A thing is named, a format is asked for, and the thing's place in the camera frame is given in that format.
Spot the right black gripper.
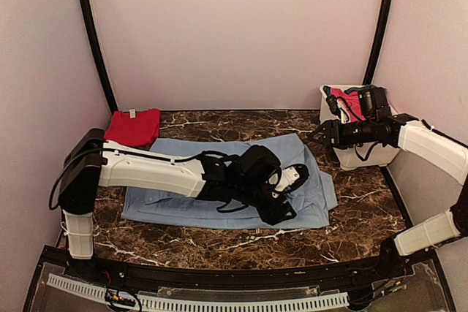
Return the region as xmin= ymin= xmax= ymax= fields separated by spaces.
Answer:
xmin=308 ymin=118 xmax=376 ymax=149

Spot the light blue shirt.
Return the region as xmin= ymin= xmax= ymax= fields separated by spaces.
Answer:
xmin=121 ymin=134 xmax=337 ymax=229

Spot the red t-shirt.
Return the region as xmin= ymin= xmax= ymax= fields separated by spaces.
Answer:
xmin=104 ymin=109 xmax=161 ymax=147

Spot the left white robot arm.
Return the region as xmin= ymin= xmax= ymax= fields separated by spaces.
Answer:
xmin=48 ymin=129 xmax=309 ymax=280

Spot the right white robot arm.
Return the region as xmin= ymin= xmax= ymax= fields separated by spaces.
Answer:
xmin=312 ymin=114 xmax=467 ymax=278

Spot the white plastic laundry bin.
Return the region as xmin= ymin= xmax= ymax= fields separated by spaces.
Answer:
xmin=320 ymin=92 xmax=399 ymax=170

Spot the pink garment in bin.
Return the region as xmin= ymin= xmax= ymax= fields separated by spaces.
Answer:
xmin=331 ymin=88 xmax=366 ymax=123

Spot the dark blue garment in bin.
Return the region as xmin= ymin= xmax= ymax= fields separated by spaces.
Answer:
xmin=320 ymin=85 xmax=388 ymax=103

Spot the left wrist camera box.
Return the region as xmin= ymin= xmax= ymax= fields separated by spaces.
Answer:
xmin=239 ymin=145 xmax=281 ymax=182

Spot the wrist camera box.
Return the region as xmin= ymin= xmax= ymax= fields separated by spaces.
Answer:
xmin=358 ymin=87 xmax=391 ymax=121
xmin=239 ymin=145 xmax=281 ymax=182

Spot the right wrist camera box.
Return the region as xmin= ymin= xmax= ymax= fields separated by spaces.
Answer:
xmin=358 ymin=87 xmax=391 ymax=121

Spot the right electronics board with wires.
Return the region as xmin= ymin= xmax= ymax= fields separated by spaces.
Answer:
xmin=371 ymin=276 xmax=408 ymax=301

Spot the electronics board with wires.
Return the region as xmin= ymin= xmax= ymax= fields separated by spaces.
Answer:
xmin=371 ymin=276 xmax=408 ymax=301
xmin=102 ymin=270 xmax=143 ymax=312

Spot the right black frame post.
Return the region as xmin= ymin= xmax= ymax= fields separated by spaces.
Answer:
xmin=362 ymin=0 xmax=392 ymax=85

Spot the black frame post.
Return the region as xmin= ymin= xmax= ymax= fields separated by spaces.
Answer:
xmin=79 ymin=0 xmax=118 ymax=115
xmin=362 ymin=0 xmax=392 ymax=85

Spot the left electronics board with wires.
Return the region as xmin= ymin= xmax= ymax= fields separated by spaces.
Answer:
xmin=102 ymin=270 xmax=143 ymax=312

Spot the white slotted cable duct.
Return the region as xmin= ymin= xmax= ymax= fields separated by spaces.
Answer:
xmin=46 ymin=273 xmax=350 ymax=311

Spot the left black frame post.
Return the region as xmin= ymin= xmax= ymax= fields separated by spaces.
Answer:
xmin=79 ymin=0 xmax=118 ymax=115

